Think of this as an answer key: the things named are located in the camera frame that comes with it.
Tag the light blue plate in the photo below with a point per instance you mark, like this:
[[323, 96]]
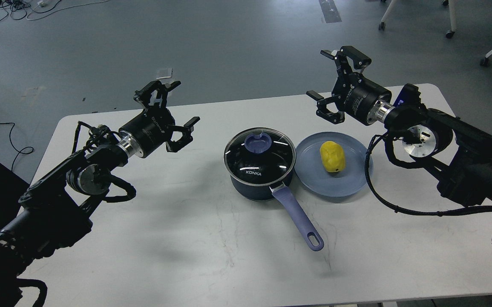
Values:
[[313, 174]]

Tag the glass pot lid blue knob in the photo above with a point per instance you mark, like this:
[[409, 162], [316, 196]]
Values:
[[259, 156]]

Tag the white chair legs with casters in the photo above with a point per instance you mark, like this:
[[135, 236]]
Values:
[[423, 18]]

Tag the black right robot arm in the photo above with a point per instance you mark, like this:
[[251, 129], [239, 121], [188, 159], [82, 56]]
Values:
[[455, 153]]

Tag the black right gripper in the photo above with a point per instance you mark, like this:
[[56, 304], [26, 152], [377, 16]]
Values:
[[353, 93]]

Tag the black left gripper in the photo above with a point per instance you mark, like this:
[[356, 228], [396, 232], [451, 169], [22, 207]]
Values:
[[155, 125]]

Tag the dark blue saucepan purple handle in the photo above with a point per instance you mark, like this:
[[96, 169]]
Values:
[[280, 191]]

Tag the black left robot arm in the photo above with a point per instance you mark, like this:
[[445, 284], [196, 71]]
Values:
[[57, 208]]

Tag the yellow potato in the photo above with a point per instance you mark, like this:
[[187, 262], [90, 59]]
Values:
[[333, 157]]

